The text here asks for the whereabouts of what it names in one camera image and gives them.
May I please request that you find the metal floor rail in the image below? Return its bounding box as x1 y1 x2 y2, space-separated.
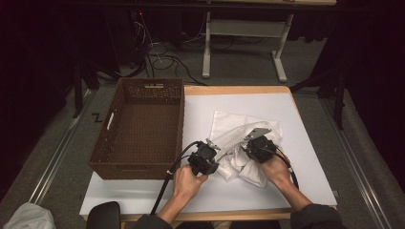
319 98 394 229
28 90 96 204

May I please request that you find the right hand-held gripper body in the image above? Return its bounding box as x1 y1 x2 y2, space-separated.
243 127 278 164

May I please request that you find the right hand-held gripper black cable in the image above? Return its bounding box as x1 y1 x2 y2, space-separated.
273 147 300 190

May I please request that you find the left hand-held gripper black cable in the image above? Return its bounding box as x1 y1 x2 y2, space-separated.
150 140 202 216

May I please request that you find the white table mat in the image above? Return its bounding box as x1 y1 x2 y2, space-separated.
79 92 338 218

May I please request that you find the white desk frame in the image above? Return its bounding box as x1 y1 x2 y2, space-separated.
197 0 337 84

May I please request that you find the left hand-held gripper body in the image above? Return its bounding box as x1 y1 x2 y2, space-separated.
186 138 222 176

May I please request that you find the brown woven basket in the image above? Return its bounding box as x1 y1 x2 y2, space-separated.
88 77 185 181

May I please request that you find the black chair back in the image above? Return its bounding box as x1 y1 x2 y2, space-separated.
85 200 122 229

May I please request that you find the black floor cable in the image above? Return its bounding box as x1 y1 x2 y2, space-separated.
147 44 208 87

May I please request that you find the white floor cable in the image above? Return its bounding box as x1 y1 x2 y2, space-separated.
133 12 164 65

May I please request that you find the white cloth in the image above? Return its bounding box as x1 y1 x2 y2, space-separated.
1 202 57 229
208 110 285 161

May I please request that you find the black stand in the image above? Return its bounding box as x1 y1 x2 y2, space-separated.
289 68 348 131
71 60 103 118

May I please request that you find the person's right hand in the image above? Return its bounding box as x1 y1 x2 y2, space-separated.
259 155 296 193

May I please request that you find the person's left hand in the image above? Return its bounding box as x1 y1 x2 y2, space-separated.
172 164 209 203

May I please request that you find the hand-held gripper black cable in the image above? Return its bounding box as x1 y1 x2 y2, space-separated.
150 140 202 216
273 147 300 190

